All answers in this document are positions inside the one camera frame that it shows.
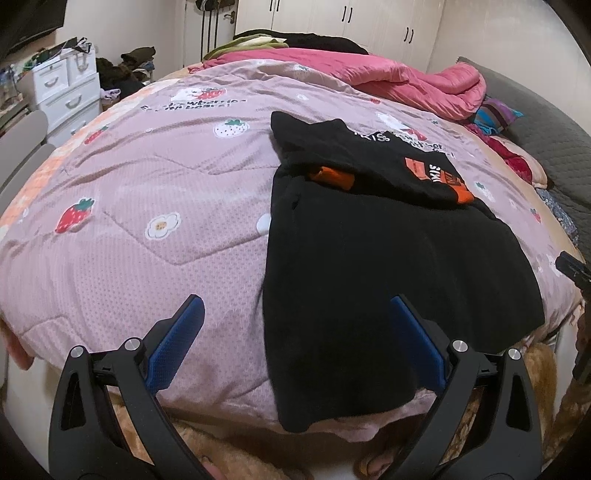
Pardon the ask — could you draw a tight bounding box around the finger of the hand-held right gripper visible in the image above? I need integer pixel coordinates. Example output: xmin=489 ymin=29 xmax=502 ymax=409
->
xmin=555 ymin=250 xmax=591 ymax=292

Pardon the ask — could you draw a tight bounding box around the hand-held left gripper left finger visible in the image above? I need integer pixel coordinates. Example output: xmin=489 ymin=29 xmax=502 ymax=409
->
xmin=48 ymin=294 xmax=206 ymax=480

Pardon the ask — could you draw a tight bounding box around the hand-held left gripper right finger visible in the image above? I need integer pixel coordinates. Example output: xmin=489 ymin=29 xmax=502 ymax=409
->
xmin=389 ymin=295 xmax=543 ymax=480

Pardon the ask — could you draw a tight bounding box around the black t-shirt with orange print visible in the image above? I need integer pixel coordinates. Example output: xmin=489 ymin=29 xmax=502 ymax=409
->
xmin=263 ymin=111 xmax=546 ymax=433

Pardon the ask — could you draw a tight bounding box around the pile of black clothes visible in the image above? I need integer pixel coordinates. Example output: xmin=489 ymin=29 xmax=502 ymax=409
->
xmin=95 ymin=58 xmax=145 ymax=100

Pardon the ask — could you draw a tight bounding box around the green and black clothes pile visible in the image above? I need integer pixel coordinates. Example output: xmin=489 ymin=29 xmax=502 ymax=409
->
xmin=233 ymin=30 xmax=370 ymax=56

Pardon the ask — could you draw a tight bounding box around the blue floral pillow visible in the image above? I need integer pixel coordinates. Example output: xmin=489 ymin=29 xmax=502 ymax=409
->
xmin=538 ymin=187 xmax=581 ymax=246

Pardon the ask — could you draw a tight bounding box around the red blanket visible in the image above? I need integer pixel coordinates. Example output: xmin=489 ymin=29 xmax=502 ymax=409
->
xmin=480 ymin=134 xmax=549 ymax=188

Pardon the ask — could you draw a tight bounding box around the tan plush clothing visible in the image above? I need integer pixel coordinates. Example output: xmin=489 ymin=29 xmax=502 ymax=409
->
xmin=108 ymin=344 xmax=571 ymax=480

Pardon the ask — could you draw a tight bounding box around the grey quilted headboard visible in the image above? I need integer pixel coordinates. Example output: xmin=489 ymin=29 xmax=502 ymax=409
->
xmin=457 ymin=58 xmax=591 ymax=204

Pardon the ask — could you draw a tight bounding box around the pink strawberry print quilt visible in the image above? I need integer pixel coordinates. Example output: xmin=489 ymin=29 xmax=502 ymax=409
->
xmin=0 ymin=58 xmax=583 ymax=439

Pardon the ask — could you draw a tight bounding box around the colourful patterned pillow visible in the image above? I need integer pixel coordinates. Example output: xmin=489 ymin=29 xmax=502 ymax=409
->
xmin=473 ymin=97 xmax=526 ymax=136

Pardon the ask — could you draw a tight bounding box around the grey chair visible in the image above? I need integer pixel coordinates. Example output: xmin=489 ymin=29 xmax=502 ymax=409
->
xmin=0 ymin=110 xmax=57 ymax=214

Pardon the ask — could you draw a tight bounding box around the pink duvet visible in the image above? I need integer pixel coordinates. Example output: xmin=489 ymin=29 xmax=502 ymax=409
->
xmin=203 ymin=46 xmax=488 ymax=121

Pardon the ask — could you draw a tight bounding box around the white drawer unit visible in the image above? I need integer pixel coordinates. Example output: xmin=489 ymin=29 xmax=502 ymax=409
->
xmin=18 ymin=42 xmax=102 ymax=145

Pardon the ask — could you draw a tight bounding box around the olive jacket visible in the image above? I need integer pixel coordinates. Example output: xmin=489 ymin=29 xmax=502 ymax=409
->
xmin=121 ymin=46 xmax=158 ymax=71

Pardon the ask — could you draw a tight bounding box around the green cloth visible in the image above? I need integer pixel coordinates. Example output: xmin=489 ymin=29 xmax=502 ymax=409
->
xmin=203 ymin=36 xmax=289 ymax=62

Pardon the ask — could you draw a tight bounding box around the white door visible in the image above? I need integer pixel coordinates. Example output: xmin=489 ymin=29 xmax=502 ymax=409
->
xmin=184 ymin=0 xmax=238 ymax=66

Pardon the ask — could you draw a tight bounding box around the white wardrobe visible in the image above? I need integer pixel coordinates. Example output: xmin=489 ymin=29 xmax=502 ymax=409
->
xmin=233 ymin=0 xmax=446 ymax=72

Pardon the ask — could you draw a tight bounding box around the black television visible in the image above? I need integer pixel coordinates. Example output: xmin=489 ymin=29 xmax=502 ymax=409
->
xmin=0 ymin=0 xmax=65 ymax=57

